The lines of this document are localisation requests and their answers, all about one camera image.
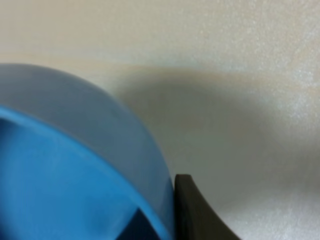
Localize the blue plastic bowl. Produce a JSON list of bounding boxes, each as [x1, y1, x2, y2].
[[0, 63, 175, 240]]

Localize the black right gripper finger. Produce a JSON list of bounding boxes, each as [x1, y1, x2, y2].
[[174, 174, 239, 240]]

